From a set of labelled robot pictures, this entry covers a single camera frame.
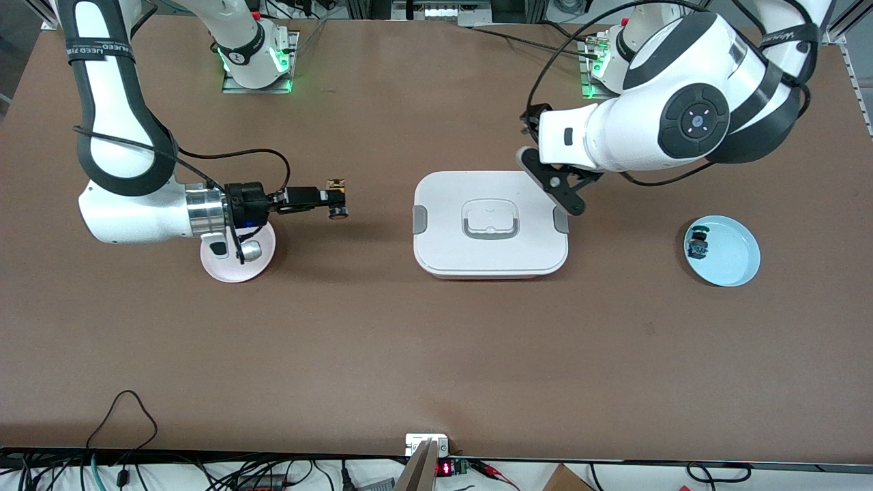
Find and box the black looped cable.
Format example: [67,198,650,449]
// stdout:
[85,390,159,451]

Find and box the brown cardboard piece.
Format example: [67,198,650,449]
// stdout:
[542,464,594,491]

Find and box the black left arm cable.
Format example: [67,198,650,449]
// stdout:
[525,0,690,117]

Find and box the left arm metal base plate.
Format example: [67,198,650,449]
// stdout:
[578,38,655,101]

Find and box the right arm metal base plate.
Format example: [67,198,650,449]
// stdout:
[222,31,301,94]

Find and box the small white box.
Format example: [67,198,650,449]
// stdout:
[405,434,449,456]

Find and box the black cable on table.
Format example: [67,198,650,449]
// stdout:
[469,22,602,61]

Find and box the white lidded lunch box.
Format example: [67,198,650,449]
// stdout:
[412,170,569,280]

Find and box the wooden slat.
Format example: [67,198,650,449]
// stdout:
[394,438,439,491]

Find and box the pink plate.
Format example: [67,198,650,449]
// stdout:
[200,218,277,284]

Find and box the light blue plate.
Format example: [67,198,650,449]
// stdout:
[683,215,761,288]

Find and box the red clip lead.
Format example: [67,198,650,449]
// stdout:
[471,460,520,491]

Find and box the orange push button switch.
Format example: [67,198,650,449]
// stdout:
[325,179,350,220]

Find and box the silver labelled equipment box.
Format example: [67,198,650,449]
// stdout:
[392,0,495,23]

